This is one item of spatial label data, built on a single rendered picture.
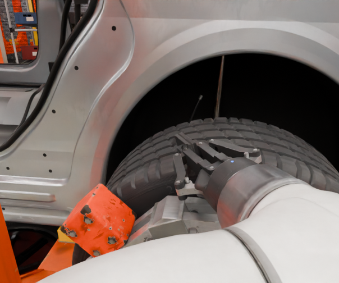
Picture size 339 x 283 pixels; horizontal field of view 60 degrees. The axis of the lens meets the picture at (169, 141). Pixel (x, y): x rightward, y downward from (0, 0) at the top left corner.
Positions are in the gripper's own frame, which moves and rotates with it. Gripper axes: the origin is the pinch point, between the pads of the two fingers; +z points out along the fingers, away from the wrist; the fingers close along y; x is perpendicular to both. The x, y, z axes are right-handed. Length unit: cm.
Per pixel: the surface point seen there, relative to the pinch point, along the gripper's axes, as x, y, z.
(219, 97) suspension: -7, 28, 46
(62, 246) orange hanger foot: -37, -39, 46
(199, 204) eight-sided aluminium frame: -7.0, -2.4, -7.1
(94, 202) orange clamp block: -2.3, -17.5, -2.4
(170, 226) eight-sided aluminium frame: -7.0, -8.1, -9.4
